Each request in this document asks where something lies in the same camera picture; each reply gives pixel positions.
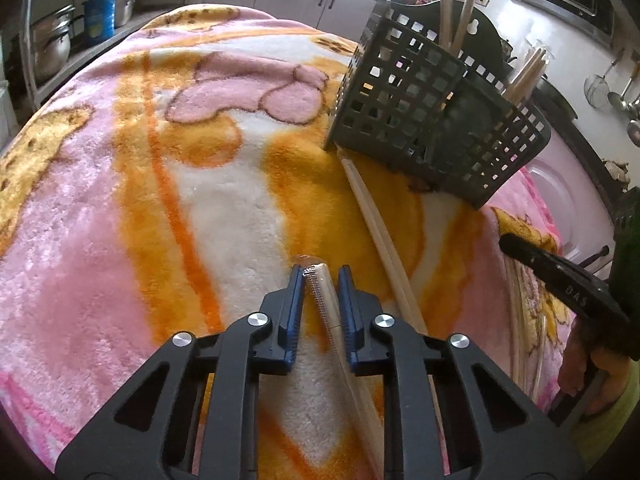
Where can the person's right forearm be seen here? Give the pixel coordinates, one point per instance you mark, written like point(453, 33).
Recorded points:
point(617, 425)

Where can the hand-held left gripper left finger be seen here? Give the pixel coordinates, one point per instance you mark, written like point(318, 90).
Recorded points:
point(295, 325)

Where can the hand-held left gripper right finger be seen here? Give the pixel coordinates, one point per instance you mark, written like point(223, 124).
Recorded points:
point(350, 325)

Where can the black perforated utensil basket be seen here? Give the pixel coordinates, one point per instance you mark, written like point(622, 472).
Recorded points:
point(400, 105)

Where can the blue plastic container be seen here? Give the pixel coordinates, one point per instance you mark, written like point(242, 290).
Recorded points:
point(99, 16)

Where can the person's right hand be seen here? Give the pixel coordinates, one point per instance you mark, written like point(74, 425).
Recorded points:
point(575, 360)

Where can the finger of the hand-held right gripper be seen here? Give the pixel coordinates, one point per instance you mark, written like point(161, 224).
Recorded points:
point(550, 270)

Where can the steel stock pot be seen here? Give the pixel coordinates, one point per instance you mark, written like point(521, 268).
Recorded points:
point(127, 7)

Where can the large dented steel pot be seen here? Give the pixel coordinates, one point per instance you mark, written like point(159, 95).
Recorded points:
point(50, 45)

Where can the pile of wooden chopsticks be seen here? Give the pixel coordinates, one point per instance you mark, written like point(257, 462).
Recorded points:
point(385, 250)

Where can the grey plastic drawer unit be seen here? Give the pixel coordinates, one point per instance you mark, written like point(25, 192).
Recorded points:
point(4, 110)

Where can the pink printed blanket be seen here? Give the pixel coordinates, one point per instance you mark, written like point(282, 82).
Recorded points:
point(150, 210)

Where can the hanging steel ladle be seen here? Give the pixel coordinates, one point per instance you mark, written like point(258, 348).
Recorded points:
point(620, 95)

